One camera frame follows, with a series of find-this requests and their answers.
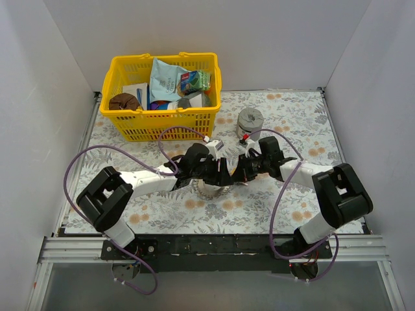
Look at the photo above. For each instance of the blue green sponge pack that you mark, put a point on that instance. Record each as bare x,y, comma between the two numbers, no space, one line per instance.
194,81

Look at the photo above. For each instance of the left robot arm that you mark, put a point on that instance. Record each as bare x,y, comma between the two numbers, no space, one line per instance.
105,198

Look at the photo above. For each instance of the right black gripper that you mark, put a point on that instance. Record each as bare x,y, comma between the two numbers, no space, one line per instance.
244,166

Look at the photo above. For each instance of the white blue box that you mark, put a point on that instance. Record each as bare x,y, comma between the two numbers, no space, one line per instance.
140,91

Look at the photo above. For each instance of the floral table mat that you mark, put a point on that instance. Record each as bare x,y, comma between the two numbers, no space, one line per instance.
298,119

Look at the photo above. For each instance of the light blue chips bag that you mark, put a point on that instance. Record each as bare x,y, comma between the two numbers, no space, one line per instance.
165,81

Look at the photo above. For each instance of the yellow plastic shopping basket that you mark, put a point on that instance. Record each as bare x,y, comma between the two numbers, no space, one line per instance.
140,125

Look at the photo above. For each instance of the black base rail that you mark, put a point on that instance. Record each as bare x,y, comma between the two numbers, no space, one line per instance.
198,253

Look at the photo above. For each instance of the brown round pouch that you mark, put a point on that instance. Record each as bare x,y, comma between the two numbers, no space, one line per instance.
124,101

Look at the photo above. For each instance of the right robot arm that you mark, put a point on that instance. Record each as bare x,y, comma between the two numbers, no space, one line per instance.
341,195

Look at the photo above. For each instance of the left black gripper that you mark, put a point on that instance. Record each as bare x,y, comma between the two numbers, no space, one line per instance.
217,169

